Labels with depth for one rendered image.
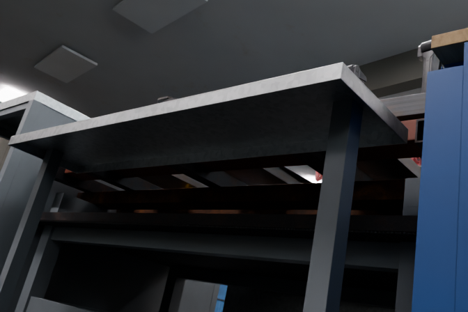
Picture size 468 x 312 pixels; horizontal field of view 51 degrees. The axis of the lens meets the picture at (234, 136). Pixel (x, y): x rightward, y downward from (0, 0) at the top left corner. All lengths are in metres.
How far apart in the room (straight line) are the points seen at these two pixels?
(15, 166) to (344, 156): 1.47
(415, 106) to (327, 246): 0.41
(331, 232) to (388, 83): 5.37
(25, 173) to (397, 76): 4.82
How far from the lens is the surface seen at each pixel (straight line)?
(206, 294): 2.70
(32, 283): 1.96
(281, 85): 0.85
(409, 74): 6.04
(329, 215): 0.83
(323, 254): 0.82
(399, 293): 0.99
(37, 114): 2.12
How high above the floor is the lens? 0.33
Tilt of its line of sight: 21 degrees up
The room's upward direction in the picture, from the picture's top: 13 degrees clockwise
